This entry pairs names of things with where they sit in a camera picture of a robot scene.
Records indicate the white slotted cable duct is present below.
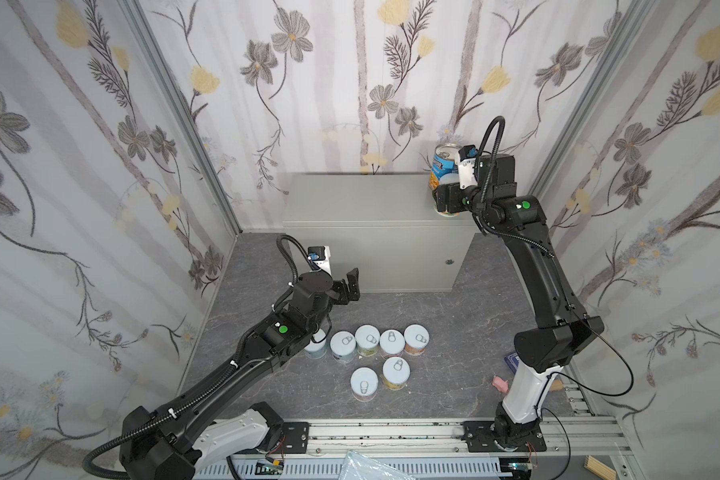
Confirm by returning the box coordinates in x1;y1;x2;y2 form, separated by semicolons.
195;454;512;479

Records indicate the white lid can beige label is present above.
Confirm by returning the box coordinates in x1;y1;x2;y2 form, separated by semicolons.
379;329;406;358

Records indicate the white lid can front right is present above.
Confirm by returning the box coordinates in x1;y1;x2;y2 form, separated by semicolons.
382;357;411;390

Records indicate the white lid can far left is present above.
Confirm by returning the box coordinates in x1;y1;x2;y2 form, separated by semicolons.
304;328;329;359

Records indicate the blue card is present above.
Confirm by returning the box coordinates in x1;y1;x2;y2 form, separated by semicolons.
504;352;520;374

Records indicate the wooden block right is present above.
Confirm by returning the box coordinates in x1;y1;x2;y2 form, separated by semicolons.
584;456;617;480

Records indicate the white lid can orange label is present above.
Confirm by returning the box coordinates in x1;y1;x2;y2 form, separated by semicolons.
403;324;430;356

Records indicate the white lid can blue label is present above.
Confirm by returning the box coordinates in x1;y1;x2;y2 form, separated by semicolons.
330;331;357;364

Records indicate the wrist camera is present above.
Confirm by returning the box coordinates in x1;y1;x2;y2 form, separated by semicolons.
457;145;481;190
307;246;331;275

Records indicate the clear plastic bag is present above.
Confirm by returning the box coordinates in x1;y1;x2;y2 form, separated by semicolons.
338;451;415;480

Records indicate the white lid can green label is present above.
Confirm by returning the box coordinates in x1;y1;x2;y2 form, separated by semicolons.
354;324;380;357

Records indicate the grey metal cabinet box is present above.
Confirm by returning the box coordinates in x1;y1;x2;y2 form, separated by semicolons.
283;174;477;293

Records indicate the large blue labelled can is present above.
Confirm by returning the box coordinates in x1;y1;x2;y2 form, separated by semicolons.
430;143;461;185

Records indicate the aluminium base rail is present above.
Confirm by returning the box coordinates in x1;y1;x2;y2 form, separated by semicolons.
149;416;643;480

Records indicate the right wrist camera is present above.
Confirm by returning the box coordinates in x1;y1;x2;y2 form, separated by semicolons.
457;145;481;190

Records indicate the white lid can front left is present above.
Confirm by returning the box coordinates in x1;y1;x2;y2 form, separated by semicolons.
350;367;379;402

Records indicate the pink eraser piece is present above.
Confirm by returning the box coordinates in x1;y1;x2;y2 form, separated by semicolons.
491;376;510;397

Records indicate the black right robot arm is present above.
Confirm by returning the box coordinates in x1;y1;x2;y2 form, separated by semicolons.
432;116;605;453

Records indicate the plastic lid can yellow label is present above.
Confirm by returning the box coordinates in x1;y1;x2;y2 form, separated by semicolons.
433;173;465;215

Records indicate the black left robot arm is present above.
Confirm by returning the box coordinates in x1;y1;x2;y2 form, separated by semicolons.
82;234;360;479

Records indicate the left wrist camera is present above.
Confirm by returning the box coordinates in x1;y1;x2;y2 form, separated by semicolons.
307;246;331;275

